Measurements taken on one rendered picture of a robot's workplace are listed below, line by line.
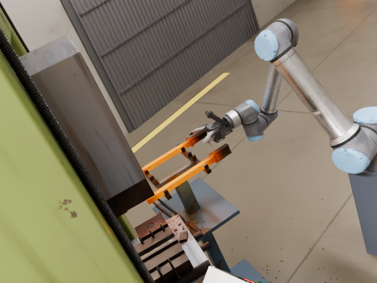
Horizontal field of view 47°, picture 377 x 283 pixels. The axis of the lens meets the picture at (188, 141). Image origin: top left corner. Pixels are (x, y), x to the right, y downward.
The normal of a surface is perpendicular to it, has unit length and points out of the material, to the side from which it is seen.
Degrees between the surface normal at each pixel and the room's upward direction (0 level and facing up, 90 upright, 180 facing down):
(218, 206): 0
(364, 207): 90
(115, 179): 90
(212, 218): 0
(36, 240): 90
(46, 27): 90
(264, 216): 0
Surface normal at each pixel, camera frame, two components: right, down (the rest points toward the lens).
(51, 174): 0.36, 0.35
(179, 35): 0.67, 0.13
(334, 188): -0.36, -0.80
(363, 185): -0.65, 0.58
